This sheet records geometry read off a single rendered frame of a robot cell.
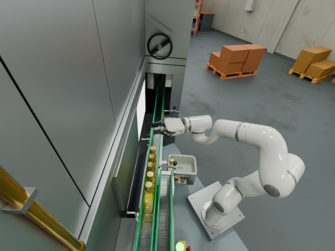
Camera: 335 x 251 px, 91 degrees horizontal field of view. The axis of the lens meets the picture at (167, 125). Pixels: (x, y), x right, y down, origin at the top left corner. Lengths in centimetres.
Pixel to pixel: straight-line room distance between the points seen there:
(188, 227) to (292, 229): 158
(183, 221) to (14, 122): 128
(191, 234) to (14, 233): 119
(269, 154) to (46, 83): 70
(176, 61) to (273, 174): 121
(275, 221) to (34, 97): 260
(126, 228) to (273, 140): 86
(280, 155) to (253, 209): 189
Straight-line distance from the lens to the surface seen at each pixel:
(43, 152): 35
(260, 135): 72
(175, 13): 151
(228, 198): 103
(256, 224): 251
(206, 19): 1082
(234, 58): 516
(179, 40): 154
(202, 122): 92
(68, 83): 40
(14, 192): 29
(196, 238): 141
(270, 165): 73
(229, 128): 78
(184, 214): 144
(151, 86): 185
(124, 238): 108
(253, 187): 89
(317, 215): 304
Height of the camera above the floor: 209
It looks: 42 degrees down
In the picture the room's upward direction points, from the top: 6 degrees clockwise
